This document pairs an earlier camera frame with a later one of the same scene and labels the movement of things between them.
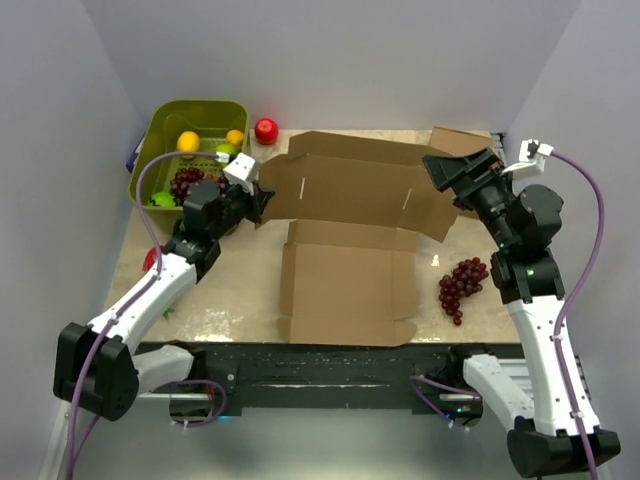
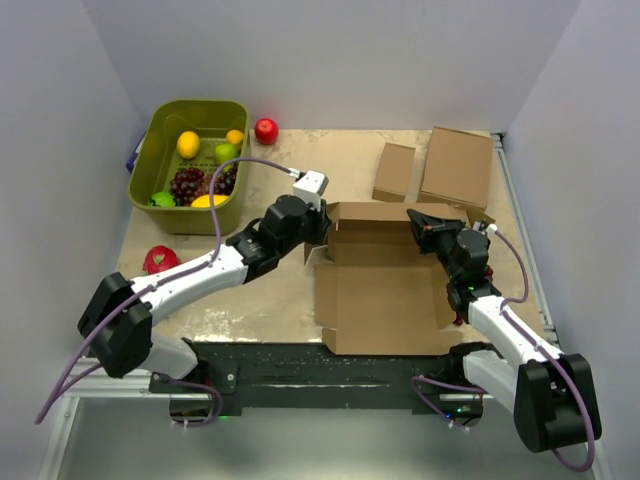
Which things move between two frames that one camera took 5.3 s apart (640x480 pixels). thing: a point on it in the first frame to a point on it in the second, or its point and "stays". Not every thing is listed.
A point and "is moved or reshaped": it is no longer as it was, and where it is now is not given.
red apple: [266, 131] stays
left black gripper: [257, 202] to [321, 223]
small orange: [235, 137] stays
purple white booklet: [131, 160] stays
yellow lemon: [188, 141] stays
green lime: [163, 199] stays
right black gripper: [445, 168] to [427, 229]
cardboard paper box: [354, 209] is moved or reshaped
